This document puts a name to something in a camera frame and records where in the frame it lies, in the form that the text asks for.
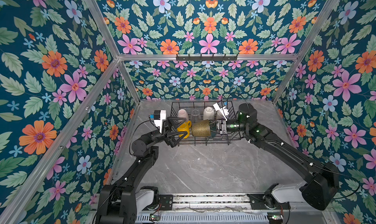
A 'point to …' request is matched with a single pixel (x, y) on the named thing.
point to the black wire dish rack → (215, 138)
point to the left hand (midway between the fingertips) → (186, 131)
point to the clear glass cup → (195, 115)
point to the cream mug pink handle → (182, 113)
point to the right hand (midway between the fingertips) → (208, 123)
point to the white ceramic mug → (208, 113)
